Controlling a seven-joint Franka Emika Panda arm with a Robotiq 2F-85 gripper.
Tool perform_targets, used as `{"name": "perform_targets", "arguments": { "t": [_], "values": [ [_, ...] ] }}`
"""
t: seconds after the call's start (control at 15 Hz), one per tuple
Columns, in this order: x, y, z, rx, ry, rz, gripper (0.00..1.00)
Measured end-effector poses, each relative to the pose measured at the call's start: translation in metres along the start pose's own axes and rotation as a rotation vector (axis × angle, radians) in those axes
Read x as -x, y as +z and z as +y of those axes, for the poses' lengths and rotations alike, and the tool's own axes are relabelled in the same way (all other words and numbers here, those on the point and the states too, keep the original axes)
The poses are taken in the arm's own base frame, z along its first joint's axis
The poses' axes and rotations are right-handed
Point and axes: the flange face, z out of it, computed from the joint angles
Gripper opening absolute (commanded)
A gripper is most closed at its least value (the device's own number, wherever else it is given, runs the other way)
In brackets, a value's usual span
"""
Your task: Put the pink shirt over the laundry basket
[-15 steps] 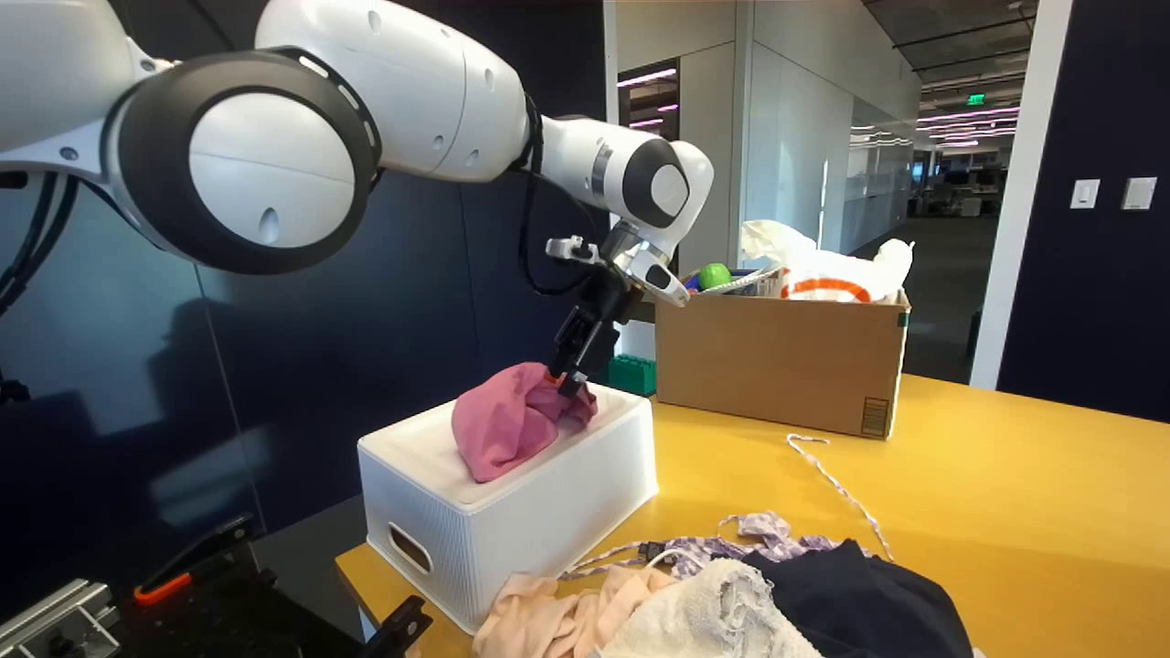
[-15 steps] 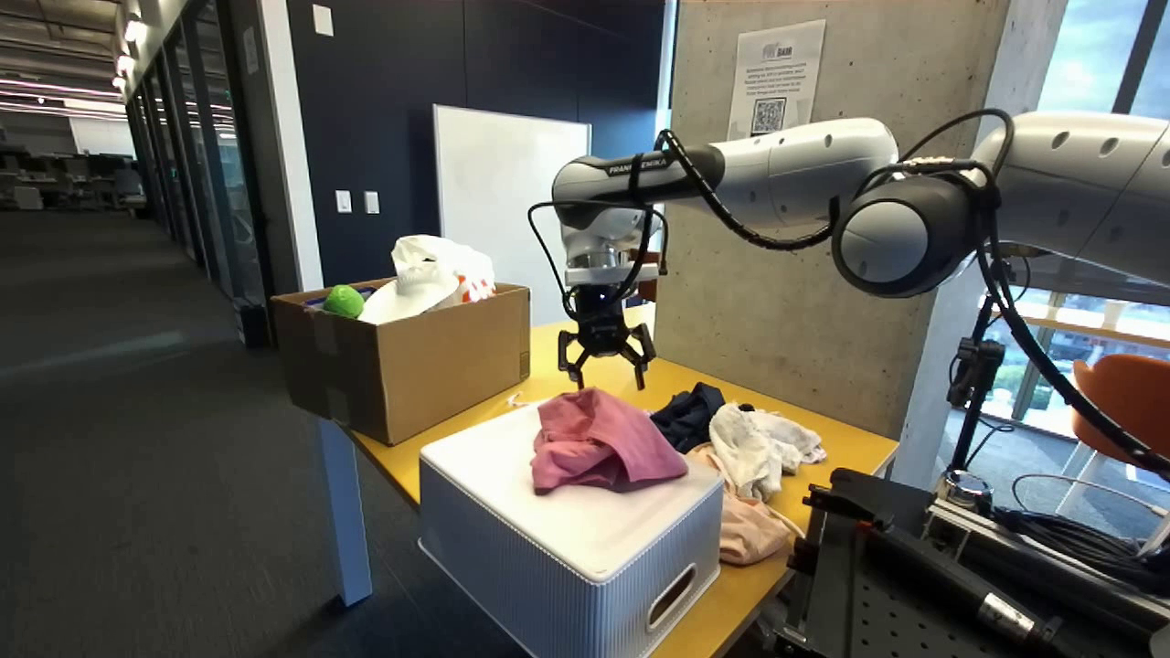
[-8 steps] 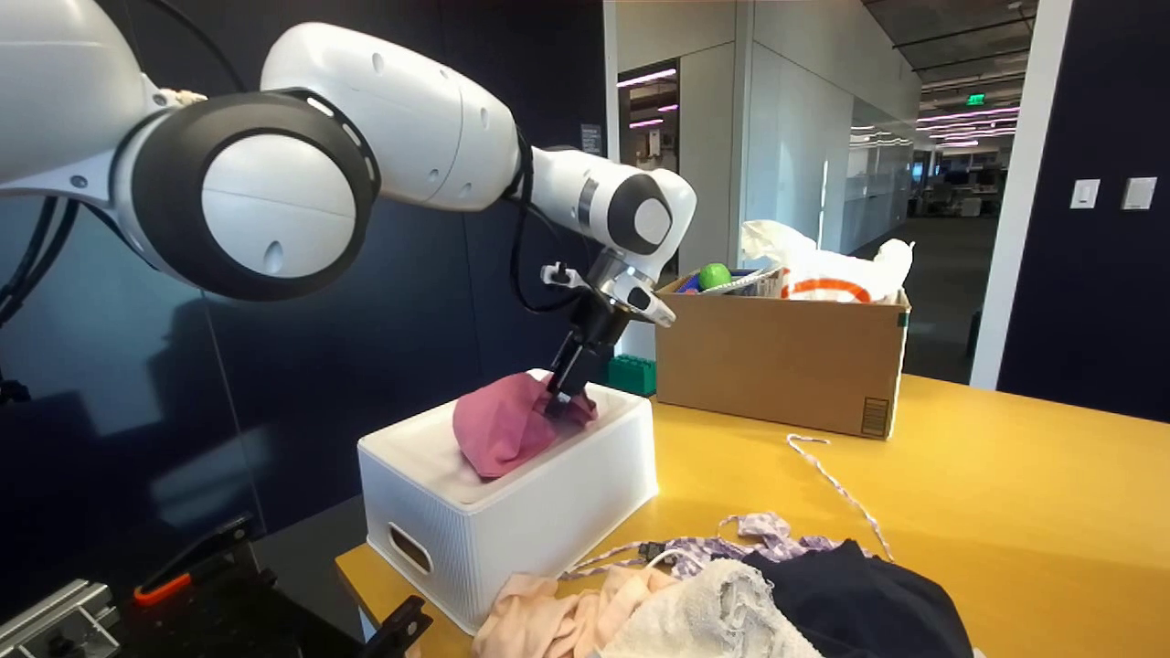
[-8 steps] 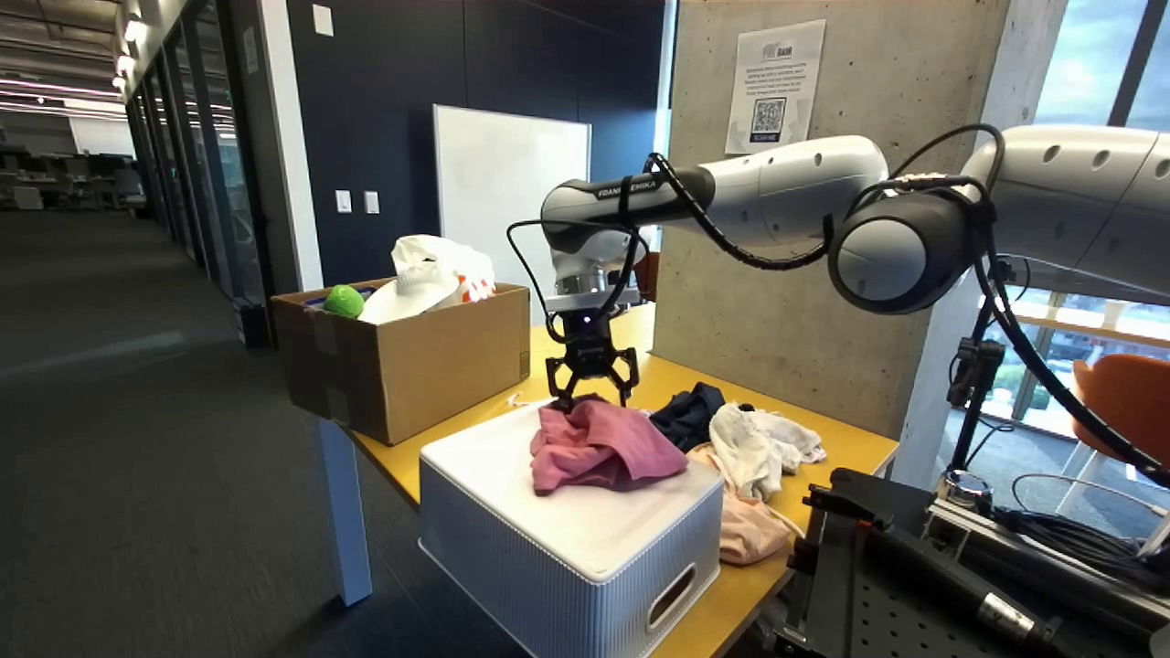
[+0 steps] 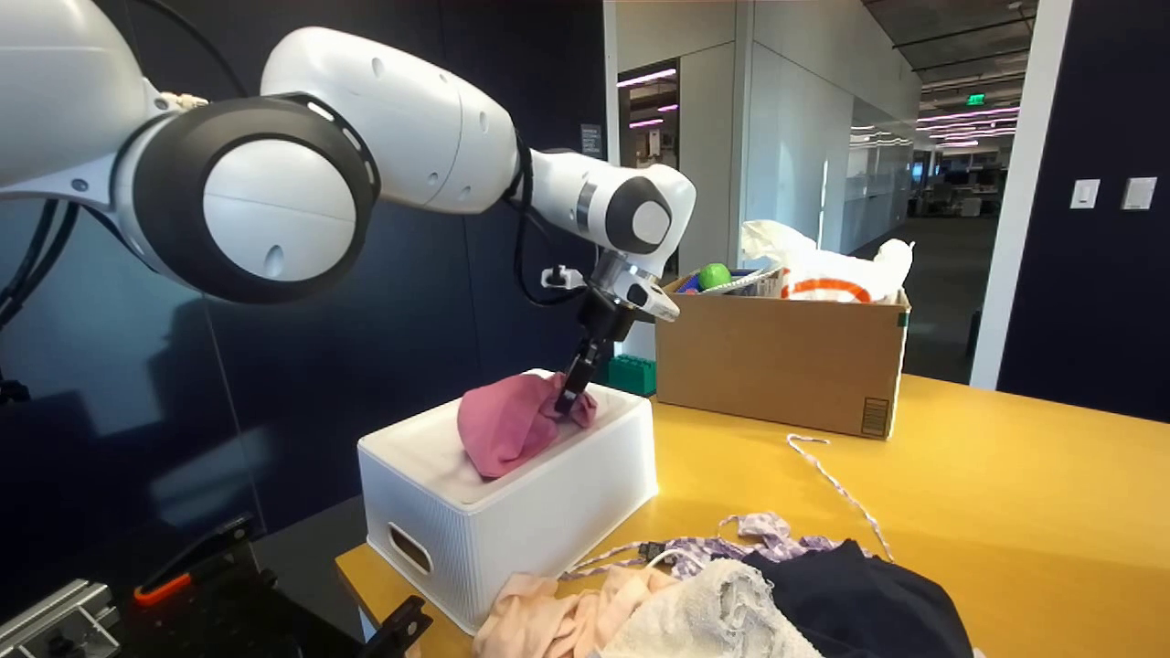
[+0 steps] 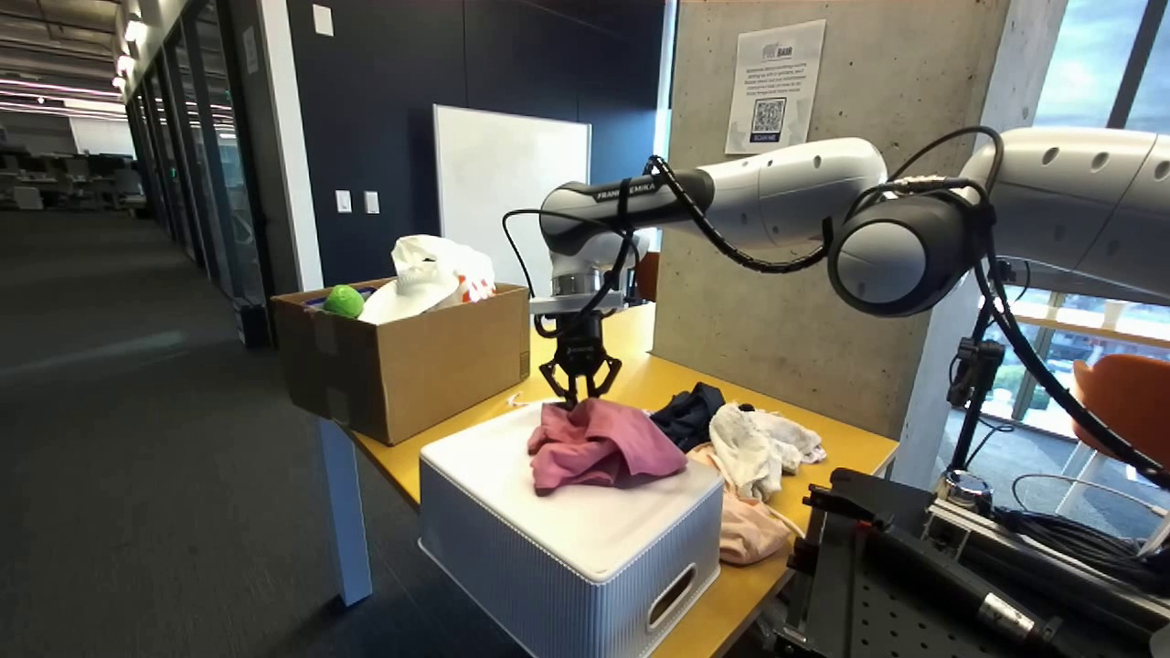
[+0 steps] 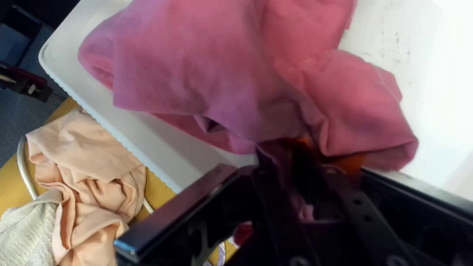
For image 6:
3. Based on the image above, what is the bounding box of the pink shirt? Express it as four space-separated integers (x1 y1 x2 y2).
523 394 692 497

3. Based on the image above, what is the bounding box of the white paper wall poster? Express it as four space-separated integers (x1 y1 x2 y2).
724 15 829 158

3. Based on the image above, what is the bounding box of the orange chair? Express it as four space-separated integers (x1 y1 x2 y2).
1072 352 1170 476

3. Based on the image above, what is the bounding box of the green ball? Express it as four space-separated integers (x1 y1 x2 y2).
317 282 368 325

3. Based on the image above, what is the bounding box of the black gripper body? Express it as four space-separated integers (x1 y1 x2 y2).
543 310 614 365

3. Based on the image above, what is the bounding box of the white plastic bag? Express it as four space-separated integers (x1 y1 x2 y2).
358 229 502 327

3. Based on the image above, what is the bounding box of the white plastic laundry basket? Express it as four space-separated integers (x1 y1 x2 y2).
417 397 726 658

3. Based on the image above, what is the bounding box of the white table leg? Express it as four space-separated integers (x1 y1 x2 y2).
314 413 381 610

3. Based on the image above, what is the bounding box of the peach garment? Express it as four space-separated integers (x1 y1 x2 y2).
687 443 809 570

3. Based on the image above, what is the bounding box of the black camera tripod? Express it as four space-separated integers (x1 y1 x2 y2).
943 287 1017 488

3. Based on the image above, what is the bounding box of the white knit garment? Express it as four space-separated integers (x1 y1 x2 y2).
705 397 832 504

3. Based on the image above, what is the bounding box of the black metal rod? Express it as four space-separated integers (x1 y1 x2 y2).
801 486 1069 658

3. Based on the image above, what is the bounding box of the white whiteboard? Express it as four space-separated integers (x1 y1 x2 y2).
430 103 595 327

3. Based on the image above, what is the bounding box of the brown cardboard box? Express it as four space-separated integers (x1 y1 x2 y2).
268 276 534 449

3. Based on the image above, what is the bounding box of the navy dark garment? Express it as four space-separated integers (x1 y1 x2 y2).
646 378 732 453

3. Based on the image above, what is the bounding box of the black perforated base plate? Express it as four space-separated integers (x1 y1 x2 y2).
759 467 1170 658

